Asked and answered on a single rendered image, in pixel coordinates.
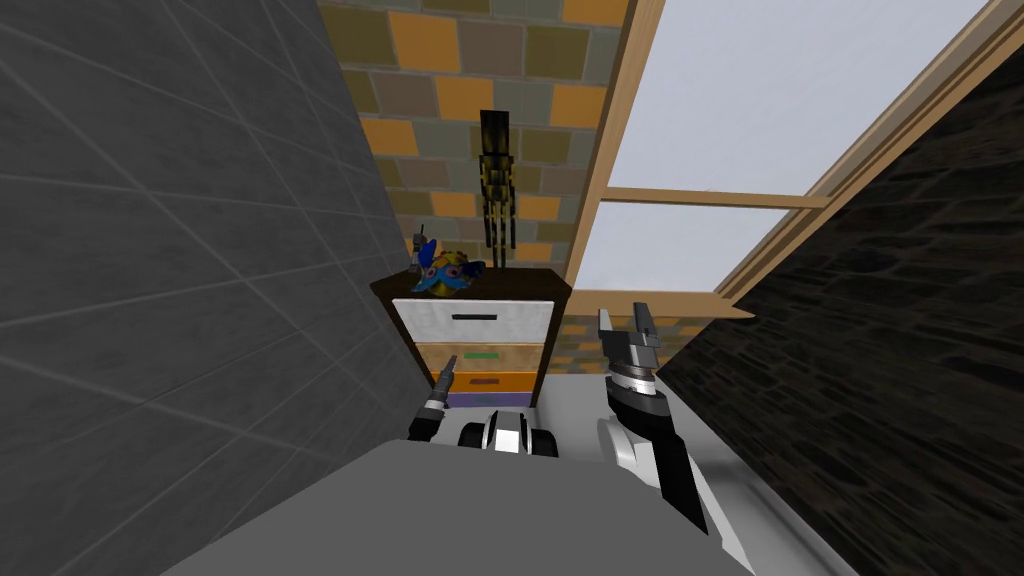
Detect dark brown drawer cabinet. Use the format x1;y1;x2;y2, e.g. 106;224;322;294
369;267;574;410

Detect tan drawer front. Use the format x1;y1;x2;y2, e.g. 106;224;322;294
415;343;551;377

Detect black and yellow tall ornament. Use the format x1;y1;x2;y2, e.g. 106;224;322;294
479;109;518;273

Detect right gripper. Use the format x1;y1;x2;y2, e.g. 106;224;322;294
597;301;665;374

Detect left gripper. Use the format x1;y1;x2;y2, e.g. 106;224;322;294
431;355;460;402

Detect wooden framed window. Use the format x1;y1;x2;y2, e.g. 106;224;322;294
563;0;1024;322

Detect purple drawer front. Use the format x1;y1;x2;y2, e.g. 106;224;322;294
443;391;534;410

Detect blue and yellow toy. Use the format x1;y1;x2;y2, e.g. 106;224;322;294
409;238;488;298

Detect white drawer front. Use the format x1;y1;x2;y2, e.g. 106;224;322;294
391;299;560;348

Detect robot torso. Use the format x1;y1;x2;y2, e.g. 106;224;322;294
158;406;757;576

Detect orange drawer front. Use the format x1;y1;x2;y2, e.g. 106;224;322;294
430;371;541;396

